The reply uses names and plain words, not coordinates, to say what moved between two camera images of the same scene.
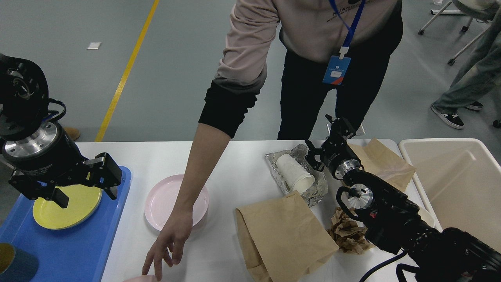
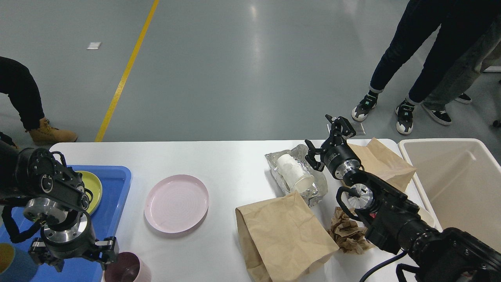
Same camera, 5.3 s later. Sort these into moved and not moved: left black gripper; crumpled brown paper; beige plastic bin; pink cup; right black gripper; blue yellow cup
Moved: pink cup; left black gripper
Not moved: beige plastic bin; crumpled brown paper; right black gripper; blue yellow cup
